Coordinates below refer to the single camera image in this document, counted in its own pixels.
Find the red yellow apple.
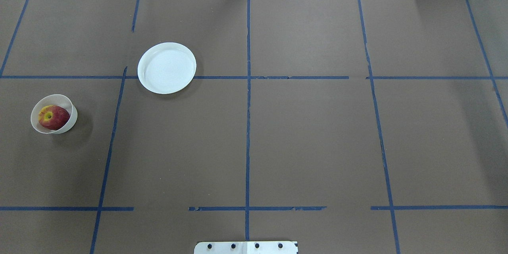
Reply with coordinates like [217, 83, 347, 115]
[38, 105, 70, 130]

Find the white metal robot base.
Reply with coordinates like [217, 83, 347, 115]
[194, 241, 299, 254]

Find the white round plate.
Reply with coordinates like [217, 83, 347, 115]
[137, 42, 197, 94]

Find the cream white bowl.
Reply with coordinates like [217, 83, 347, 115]
[30, 94, 78, 134]

